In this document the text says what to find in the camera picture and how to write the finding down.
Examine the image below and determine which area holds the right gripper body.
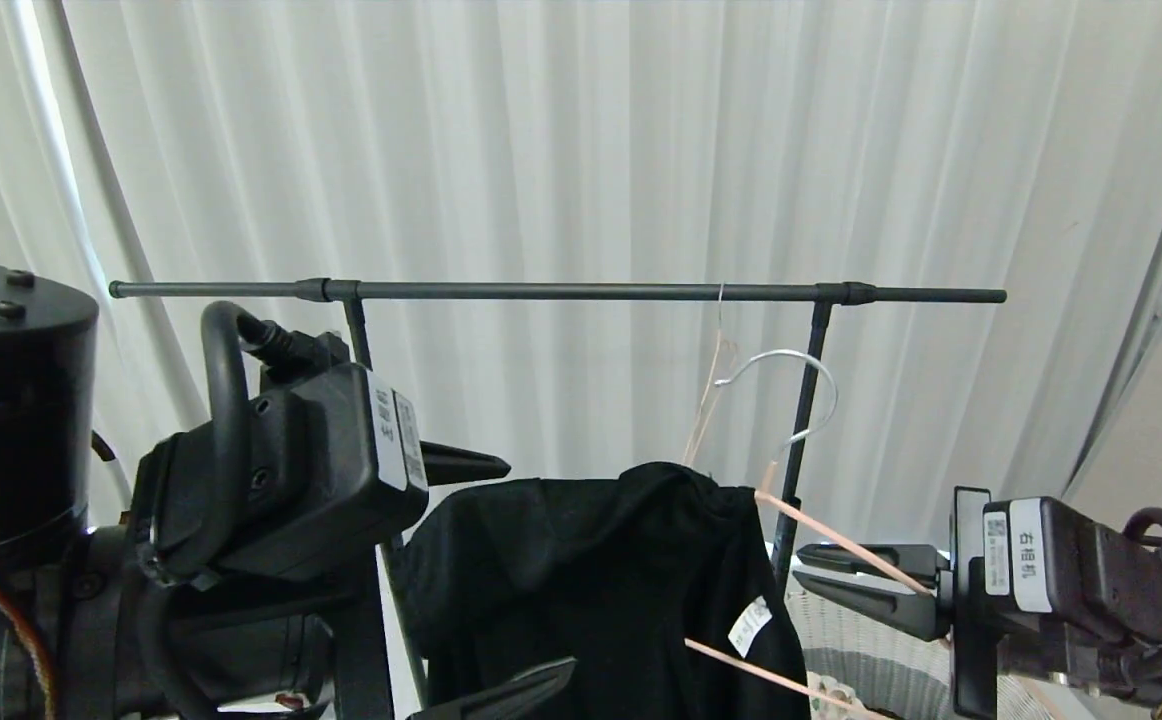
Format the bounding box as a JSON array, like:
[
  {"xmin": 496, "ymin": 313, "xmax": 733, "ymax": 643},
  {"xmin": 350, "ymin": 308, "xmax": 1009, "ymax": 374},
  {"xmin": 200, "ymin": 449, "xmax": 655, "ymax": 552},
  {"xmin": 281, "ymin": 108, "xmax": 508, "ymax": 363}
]
[{"xmin": 951, "ymin": 487, "xmax": 1162, "ymax": 720}]

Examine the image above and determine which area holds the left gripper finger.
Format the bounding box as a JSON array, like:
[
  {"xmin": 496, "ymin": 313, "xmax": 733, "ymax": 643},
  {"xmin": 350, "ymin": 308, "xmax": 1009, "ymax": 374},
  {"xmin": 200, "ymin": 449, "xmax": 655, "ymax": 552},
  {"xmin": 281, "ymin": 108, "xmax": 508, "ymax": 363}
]
[
  {"xmin": 407, "ymin": 657, "xmax": 578, "ymax": 720},
  {"xmin": 421, "ymin": 440, "xmax": 512, "ymax": 488}
]

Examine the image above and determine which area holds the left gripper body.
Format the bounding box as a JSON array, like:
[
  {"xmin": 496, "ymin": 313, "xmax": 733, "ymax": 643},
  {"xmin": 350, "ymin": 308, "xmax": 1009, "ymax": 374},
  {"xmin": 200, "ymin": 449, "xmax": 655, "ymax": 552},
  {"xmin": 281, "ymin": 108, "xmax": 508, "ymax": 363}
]
[{"xmin": 61, "ymin": 545, "xmax": 397, "ymax": 720}]

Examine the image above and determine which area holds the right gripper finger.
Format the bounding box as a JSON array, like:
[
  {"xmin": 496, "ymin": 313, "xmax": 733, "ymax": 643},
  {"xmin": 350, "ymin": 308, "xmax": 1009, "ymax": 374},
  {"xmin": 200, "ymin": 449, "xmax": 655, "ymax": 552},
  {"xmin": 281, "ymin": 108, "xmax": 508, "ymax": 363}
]
[
  {"xmin": 791, "ymin": 568, "xmax": 950, "ymax": 642},
  {"xmin": 798, "ymin": 543, "xmax": 950, "ymax": 591}
]

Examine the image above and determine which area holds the pink clothes hanger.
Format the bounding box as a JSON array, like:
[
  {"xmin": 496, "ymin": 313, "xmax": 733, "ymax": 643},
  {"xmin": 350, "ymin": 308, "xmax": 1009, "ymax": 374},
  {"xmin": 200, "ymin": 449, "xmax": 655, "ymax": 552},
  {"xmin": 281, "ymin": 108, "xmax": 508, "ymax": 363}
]
[
  {"xmin": 686, "ymin": 350, "xmax": 942, "ymax": 720},
  {"xmin": 681, "ymin": 285, "xmax": 739, "ymax": 471}
]

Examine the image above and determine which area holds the black garment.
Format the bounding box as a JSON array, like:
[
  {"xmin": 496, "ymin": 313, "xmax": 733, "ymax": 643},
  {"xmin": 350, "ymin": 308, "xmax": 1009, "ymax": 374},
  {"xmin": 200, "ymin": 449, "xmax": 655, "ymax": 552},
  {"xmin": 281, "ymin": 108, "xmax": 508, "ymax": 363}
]
[{"xmin": 396, "ymin": 462, "xmax": 812, "ymax": 720}]

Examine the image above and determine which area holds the white laundry basket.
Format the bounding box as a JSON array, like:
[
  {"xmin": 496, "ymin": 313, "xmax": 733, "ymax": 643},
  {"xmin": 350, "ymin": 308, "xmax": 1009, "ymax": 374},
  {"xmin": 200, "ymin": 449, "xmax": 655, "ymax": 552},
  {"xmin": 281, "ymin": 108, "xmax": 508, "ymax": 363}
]
[{"xmin": 786, "ymin": 585, "xmax": 1077, "ymax": 720}]

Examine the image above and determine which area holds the black clothes rack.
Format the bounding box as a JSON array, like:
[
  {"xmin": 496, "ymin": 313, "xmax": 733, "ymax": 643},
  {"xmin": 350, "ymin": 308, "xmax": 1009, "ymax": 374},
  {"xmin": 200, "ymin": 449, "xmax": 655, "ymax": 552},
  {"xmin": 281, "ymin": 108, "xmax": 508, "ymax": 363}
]
[{"xmin": 109, "ymin": 280, "xmax": 1007, "ymax": 720}]

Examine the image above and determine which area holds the cream printed garment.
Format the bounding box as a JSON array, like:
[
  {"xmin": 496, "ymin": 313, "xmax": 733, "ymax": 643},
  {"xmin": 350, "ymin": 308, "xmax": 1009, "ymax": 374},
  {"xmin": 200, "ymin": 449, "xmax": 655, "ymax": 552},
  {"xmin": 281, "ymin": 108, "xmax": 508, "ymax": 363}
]
[{"xmin": 806, "ymin": 672, "xmax": 872, "ymax": 720}]

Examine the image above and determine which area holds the white curtain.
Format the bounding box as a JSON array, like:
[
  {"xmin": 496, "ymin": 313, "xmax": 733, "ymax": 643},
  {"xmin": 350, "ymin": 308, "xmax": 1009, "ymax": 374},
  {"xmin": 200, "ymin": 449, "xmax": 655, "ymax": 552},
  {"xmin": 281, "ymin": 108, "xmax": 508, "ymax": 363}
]
[{"xmin": 0, "ymin": 0, "xmax": 1162, "ymax": 601}]

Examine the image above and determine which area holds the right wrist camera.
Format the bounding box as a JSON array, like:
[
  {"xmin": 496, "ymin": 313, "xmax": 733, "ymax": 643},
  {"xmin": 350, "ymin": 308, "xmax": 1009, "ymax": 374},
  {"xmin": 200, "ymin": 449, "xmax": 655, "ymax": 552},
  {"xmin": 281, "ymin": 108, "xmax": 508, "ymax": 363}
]
[{"xmin": 981, "ymin": 497, "xmax": 1162, "ymax": 651}]

